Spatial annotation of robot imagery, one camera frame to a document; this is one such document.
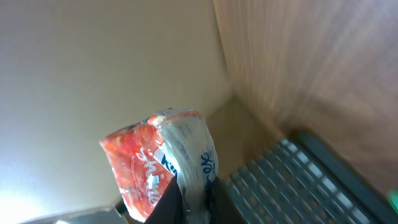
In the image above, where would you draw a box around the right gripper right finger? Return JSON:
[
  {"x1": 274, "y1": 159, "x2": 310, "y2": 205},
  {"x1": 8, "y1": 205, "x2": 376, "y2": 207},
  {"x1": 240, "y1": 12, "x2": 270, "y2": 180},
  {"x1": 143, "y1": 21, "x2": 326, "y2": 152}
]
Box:
[{"x1": 206, "y1": 177, "x2": 246, "y2": 224}]

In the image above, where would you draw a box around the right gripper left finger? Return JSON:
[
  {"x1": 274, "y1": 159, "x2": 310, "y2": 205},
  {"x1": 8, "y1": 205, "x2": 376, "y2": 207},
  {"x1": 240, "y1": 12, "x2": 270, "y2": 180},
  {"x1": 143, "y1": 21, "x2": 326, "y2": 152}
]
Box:
[{"x1": 144, "y1": 177, "x2": 184, "y2": 224}]

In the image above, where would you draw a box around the red Kleenex tissue pack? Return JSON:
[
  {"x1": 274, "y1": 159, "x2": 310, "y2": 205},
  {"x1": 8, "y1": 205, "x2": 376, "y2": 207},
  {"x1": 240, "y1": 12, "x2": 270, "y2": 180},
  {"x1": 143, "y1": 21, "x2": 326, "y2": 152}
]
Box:
[{"x1": 99, "y1": 109, "x2": 218, "y2": 223}]

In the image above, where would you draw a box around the green lid jar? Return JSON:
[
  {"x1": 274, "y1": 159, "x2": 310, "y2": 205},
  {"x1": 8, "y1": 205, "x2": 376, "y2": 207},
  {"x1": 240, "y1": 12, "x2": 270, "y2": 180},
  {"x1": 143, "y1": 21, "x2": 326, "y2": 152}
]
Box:
[{"x1": 387, "y1": 189, "x2": 398, "y2": 213}]

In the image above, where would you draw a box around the grey plastic mesh basket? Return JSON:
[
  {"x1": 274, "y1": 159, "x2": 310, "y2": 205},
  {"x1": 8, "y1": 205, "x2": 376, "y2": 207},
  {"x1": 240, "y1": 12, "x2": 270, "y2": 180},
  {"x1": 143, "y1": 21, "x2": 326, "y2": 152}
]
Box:
[{"x1": 226, "y1": 131, "x2": 397, "y2": 223}]

